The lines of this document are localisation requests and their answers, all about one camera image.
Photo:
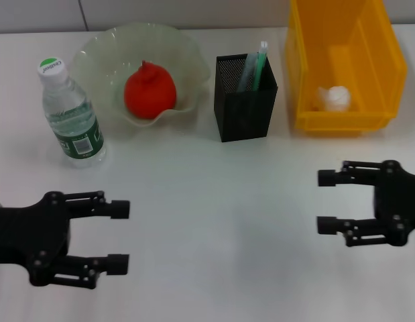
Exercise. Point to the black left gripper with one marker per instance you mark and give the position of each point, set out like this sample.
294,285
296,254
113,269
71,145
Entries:
29,234

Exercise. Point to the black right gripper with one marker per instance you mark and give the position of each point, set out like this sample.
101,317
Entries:
395,201

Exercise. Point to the white paper ball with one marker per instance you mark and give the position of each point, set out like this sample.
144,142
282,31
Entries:
338,97

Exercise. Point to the clear green-label water bottle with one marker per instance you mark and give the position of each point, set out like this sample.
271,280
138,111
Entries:
76,127

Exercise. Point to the orange fruit with stem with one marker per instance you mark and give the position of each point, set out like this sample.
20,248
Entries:
150,94

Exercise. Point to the mint green utility knife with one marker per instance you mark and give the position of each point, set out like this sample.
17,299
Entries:
259,70

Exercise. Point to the grey silver marker pen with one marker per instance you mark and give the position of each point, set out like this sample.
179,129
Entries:
246,73

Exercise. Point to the black mesh pen holder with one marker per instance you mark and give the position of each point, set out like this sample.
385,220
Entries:
244,114

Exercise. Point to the translucent green wavy fruit plate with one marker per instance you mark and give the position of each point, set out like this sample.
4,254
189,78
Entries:
103,67

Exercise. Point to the yellow plastic storage bin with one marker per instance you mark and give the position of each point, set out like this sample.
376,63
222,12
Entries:
328,117

